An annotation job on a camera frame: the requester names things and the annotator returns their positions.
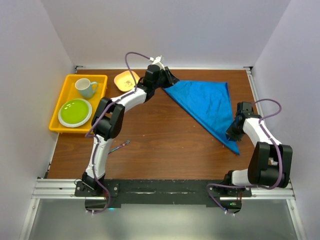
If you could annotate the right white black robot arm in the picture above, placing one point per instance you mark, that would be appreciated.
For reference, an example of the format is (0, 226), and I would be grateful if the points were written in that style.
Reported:
(271, 161)

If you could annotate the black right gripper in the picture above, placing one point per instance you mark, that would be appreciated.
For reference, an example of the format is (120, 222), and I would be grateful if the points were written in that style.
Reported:
(229, 133)

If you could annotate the iridescent metal fork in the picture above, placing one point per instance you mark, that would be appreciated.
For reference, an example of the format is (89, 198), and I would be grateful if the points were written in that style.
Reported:
(127, 142)

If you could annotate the light blue ceramic mug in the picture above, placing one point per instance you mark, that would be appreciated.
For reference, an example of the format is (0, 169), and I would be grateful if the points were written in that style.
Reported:
(86, 88)

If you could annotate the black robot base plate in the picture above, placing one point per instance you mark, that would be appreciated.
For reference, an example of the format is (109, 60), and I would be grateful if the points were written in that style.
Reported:
(172, 192)

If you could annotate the green plate white rim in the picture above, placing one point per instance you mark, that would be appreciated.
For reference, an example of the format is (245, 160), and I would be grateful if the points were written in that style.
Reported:
(75, 113)

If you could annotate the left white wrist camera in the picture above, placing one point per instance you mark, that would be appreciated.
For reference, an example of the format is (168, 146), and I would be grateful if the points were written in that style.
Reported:
(156, 64)

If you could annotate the yellow plastic tray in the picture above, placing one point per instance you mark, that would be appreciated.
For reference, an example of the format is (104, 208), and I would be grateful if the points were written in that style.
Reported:
(69, 92)

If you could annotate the blue cloth napkin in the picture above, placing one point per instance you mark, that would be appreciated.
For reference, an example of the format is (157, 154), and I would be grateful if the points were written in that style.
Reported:
(209, 103)

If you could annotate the yellow square bowl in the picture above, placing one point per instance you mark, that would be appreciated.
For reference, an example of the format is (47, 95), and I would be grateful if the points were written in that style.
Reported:
(126, 80)

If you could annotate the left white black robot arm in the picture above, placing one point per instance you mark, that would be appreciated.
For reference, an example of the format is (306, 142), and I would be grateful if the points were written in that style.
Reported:
(108, 120)

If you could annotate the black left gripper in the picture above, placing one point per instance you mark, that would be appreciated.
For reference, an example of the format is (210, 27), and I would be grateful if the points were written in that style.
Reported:
(170, 79)

